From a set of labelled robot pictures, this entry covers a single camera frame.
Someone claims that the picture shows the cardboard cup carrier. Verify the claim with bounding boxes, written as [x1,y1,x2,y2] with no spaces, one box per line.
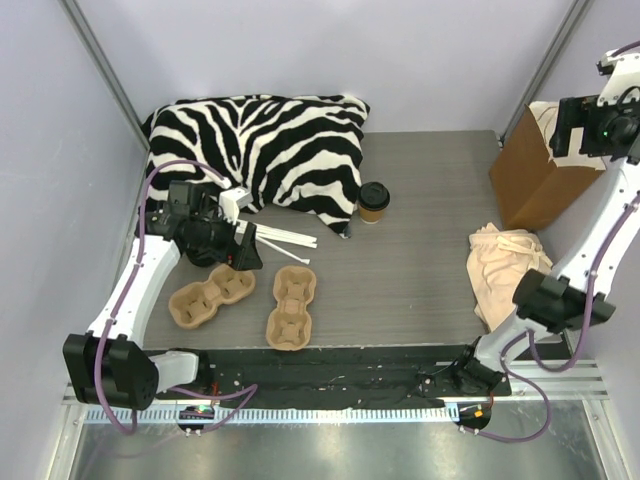
[265,266,317,351]
[168,265,256,330]

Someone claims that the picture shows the brown paper bag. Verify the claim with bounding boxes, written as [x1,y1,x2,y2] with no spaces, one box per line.
[489,101,606,231]

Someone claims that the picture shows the brown paper coffee cup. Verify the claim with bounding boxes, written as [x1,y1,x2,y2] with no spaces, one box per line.
[358,204,385,224]

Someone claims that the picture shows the black cup lid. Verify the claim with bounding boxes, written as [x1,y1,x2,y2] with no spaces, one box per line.
[358,181,391,211]

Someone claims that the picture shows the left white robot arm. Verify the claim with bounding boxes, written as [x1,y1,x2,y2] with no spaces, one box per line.
[63,181,263,411]

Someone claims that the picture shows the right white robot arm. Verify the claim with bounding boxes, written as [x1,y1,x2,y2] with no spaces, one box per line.
[449,88,639,395]

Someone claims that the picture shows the white wrapped straw upper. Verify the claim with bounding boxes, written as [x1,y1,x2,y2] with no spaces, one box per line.
[256,224,317,248]

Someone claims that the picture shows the zebra print pillow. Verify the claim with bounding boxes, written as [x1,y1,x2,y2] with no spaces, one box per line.
[141,94,371,239]

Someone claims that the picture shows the beige folded cloth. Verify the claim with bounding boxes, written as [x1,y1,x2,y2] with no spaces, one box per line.
[466,222,553,332]

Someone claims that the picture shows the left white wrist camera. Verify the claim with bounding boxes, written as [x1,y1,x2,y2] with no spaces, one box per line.
[218,187,252,225]

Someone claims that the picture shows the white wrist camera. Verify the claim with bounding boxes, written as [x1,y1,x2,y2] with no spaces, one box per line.
[597,50,639,107]
[218,187,252,225]

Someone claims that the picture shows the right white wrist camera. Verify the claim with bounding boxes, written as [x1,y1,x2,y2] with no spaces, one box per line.
[597,50,639,107]

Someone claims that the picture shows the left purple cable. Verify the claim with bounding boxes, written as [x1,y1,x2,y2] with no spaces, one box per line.
[92,159,259,436]

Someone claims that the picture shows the purple cable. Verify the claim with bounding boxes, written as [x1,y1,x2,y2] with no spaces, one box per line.
[477,43,640,444]
[92,159,259,436]

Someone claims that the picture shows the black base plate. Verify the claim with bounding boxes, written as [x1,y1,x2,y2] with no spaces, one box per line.
[185,346,511,410]

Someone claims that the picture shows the white slotted cable duct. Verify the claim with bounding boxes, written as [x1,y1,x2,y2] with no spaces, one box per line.
[85,405,460,424]

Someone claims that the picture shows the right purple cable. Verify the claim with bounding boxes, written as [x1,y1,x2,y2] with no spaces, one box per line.
[477,43,640,444]

